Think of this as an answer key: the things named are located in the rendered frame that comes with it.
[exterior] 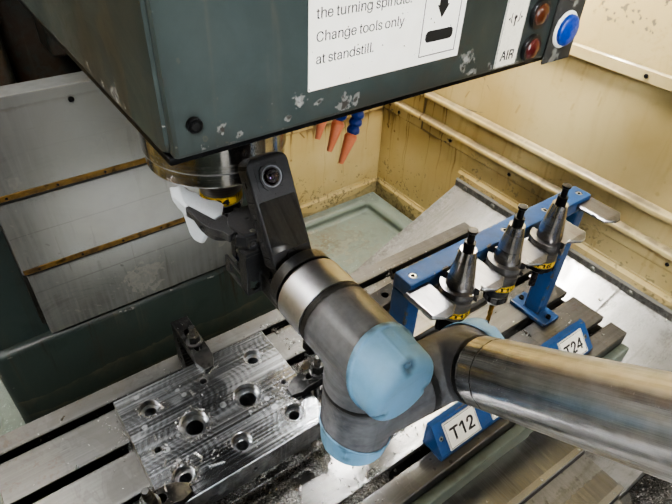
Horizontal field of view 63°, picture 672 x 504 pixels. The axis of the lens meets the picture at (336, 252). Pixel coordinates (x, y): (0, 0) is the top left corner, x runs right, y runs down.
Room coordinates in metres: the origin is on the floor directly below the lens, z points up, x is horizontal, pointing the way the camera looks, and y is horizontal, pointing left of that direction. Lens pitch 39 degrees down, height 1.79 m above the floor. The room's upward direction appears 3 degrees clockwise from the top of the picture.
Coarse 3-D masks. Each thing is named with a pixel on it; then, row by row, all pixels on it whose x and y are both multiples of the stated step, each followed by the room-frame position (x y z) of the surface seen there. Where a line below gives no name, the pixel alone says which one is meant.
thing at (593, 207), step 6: (582, 204) 0.88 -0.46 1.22; (588, 204) 0.88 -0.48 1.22; (594, 204) 0.88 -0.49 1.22; (600, 204) 0.88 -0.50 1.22; (582, 210) 0.86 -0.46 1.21; (588, 210) 0.86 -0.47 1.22; (594, 210) 0.86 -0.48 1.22; (600, 210) 0.86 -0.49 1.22; (606, 210) 0.86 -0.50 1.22; (612, 210) 0.86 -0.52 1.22; (594, 216) 0.84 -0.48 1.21; (600, 216) 0.84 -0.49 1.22; (606, 216) 0.84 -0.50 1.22; (612, 216) 0.84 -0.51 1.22; (618, 216) 0.84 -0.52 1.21; (606, 222) 0.83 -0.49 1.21; (612, 222) 0.83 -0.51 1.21
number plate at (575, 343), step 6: (576, 330) 0.79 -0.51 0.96; (570, 336) 0.78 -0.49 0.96; (576, 336) 0.78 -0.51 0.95; (582, 336) 0.79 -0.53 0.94; (564, 342) 0.76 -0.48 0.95; (570, 342) 0.77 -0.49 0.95; (576, 342) 0.77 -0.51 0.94; (582, 342) 0.78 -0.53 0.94; (564, 348) 0.75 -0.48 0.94; (570, 348) 0.76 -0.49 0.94; (576, 348) 0.77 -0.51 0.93; (582, 348) 0.77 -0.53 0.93
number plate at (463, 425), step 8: (464, 408) 0.59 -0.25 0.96; (472, 408) 0.59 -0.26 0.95; (456, 416) 0.57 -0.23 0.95; (464, 416) 0.58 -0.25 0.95; (472, 416) 0.58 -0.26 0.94; (448, 424) 0.55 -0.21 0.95; (456, 424) 0.56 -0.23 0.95; (464, 424) 0.57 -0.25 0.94; (472, 424) 0.57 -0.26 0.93; (448, 432) 0.54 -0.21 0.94; (456, 432) 0.55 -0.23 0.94; (464, 432) 0.56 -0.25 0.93; (472, 432) 0.56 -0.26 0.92; (448, 440) 0.54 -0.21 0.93; (456, 440) 0.54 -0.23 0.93; (464, 440) 0.55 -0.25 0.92
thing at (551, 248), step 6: (534, 228) 0.78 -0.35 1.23; (534, 234) 0.76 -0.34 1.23; (564, 234) 0.76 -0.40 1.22; (528, 240) 0.77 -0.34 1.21; (534, 240) 0.74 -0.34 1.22; (540, 240) 0.74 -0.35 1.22; (564, 240) 0.75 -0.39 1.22; (540, 246) 0.73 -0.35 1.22; (546, 246) 0.73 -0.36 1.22; (552, 246) 0.73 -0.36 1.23; (558, 246) 0.74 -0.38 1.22; (564, 246) 0.74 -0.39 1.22; (546, 252) 0.73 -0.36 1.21; (552, 252) 0.73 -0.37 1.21; (558, 252) 0.74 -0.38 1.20
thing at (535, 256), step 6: (528, 246) 0.74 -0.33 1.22; (534, 246) 0.74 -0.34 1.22; (522, 252) 0.72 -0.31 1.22; (528, 252) 0.72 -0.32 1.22; (534, 252) 0.72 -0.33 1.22; (540, 252) 0.72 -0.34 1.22; (528, 258) 0.70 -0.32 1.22; (534, 258) 0.70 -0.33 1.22; (540, 258) 0.71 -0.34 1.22; (546, 258) 0.71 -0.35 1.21; (528, 264) 0.69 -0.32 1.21; (534, 264) 0.69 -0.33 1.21; (540, 264) 0.69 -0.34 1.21
